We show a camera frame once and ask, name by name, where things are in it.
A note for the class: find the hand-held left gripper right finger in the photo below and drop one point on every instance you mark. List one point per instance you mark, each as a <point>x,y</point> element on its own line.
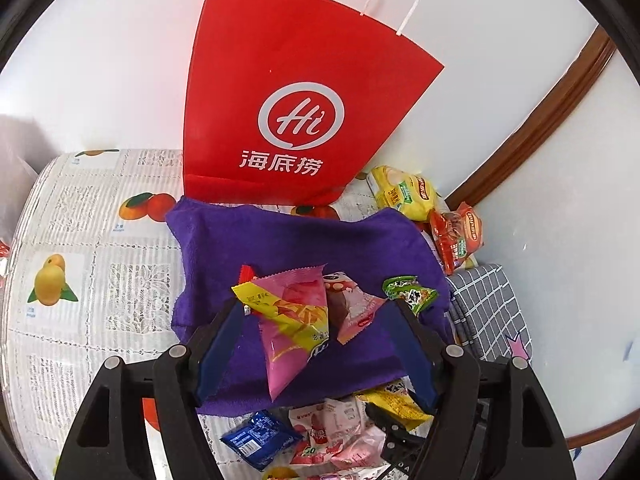
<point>410,355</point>

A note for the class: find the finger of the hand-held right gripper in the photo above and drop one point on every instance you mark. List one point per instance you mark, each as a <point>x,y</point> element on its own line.
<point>400,452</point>
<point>382,417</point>

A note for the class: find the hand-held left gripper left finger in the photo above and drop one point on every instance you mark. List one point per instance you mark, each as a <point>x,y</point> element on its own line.
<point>220,355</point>

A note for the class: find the yellow snack packet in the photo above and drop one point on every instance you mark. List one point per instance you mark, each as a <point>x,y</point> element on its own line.
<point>395,405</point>

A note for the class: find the pale pink snack packet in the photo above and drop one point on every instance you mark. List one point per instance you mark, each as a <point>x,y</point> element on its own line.
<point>350,412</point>

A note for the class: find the green snack packet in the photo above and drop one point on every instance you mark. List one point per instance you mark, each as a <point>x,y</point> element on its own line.
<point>410,292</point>

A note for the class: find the pink mushroom snack packet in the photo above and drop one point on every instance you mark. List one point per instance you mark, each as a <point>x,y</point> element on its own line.
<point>357,310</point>

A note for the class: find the large pink snack bag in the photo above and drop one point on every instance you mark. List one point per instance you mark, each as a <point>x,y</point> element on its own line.
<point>290,340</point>

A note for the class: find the pink strawberry snack packet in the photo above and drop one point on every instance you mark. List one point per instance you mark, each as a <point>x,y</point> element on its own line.
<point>312,435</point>

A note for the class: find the red snack packet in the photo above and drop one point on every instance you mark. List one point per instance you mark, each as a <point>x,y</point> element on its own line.
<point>246,274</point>

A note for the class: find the small blue snack packet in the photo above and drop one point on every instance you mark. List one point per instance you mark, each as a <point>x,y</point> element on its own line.
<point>260,437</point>

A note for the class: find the grey checked cloth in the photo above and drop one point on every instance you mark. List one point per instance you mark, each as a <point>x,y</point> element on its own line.
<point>485,305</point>

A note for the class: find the purple towel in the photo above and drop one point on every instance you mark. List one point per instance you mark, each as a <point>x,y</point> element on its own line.
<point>225,240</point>

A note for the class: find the orange chips bag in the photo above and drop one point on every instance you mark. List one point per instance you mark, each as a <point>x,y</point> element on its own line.
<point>455,237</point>

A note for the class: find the fruit print tablecloth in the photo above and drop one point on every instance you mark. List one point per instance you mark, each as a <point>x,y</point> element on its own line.
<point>100,285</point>

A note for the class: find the yellow chips bag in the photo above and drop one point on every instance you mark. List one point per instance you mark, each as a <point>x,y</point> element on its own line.
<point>400,190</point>

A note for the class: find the red paper bag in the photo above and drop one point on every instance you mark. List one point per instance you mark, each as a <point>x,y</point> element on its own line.
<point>300,85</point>

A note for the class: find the white plastic bag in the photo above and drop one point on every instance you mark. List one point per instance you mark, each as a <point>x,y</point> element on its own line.
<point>15,160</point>

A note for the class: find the brown wooden door frame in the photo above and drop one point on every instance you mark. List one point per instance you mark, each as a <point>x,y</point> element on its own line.
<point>550,115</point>

